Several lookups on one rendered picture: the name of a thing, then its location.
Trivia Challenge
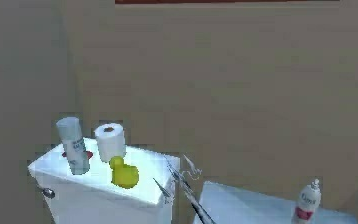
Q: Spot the grey white spray can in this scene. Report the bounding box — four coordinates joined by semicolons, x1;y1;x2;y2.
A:
55;116;91;176

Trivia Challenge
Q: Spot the white spray bottle red label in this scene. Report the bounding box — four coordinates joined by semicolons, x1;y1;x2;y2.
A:
290;178;323;224

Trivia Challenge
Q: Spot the flat red disc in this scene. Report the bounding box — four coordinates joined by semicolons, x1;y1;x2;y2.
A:
61;150;94;161

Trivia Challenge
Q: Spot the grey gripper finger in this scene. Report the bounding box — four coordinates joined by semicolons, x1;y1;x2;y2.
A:
165;156;217;224
152;177;174;203

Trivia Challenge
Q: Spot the yellow rubber duck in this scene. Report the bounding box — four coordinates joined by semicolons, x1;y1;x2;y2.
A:
108;155;140;190

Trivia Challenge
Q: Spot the white toilet paper roll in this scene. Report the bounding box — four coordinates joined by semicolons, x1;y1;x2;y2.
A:
94;122;127;163

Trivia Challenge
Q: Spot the white bathroom counter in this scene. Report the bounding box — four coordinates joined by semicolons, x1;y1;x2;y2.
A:
192;180;358;224

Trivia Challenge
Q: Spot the silver toilet flush lever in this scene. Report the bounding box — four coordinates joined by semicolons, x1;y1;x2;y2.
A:
41;187;57;200

